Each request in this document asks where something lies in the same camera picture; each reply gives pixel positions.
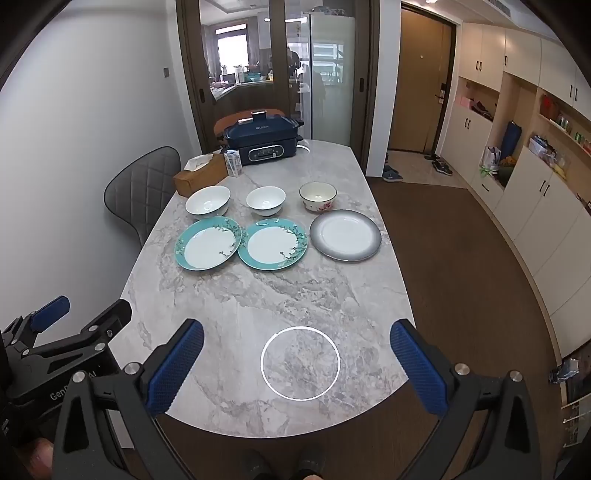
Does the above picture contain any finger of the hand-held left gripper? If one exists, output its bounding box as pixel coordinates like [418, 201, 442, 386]
[21, 299, 133, 370]
[0, 295, 71, 356]

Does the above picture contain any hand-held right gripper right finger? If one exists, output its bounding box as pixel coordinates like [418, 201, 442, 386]
[389, 318, 543, 480]

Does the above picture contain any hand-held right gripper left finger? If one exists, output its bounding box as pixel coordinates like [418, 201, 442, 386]
[52, 318, 206, 480]

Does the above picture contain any teal floral plate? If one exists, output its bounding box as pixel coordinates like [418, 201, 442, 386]
[174, 217, 243, 271]
[237, 218, 308, 271]

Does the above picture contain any grey rimmed white plate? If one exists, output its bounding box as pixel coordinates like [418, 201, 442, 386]
[309, 209, 382, 262]

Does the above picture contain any large white bowl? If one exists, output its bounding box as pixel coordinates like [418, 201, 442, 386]
[185, 185, 232, 219]

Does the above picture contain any small white bowl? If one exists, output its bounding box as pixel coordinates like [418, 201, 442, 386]
[246, 186, 286, 217]

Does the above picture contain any floral cream bowl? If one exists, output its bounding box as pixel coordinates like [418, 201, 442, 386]
[298, 182, 337, 213]

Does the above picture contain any grey quilted chair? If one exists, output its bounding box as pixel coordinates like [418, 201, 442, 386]
[104, 146, 182, 252]

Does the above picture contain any person's right foot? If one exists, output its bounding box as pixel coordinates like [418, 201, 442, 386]
[293, 445, 326, 480]

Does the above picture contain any wooden tissue box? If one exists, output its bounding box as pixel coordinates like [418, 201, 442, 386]
[173, 154, 229, 198]

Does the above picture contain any white milk carton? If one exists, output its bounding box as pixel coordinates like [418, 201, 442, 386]
[224, 149, 244, 178]

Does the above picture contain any orange chair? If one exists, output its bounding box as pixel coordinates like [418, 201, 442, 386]
[213, 108, 286, 139]

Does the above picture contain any blue bag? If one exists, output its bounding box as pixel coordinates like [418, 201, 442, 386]
[501, 121, 522, 162]

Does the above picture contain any dark blue electric cooker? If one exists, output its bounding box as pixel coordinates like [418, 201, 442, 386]
[217, 110, 305, 167]

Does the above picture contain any brown framed glass sliding door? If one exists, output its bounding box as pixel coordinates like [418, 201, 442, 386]
[177, 0, 402, 176]

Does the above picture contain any brown entry door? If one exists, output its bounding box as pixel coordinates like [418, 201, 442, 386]
[388, 8, 452, 153]

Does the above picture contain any white wall cabinet unit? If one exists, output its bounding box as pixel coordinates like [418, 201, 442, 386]
[436, 21, 591, 361]

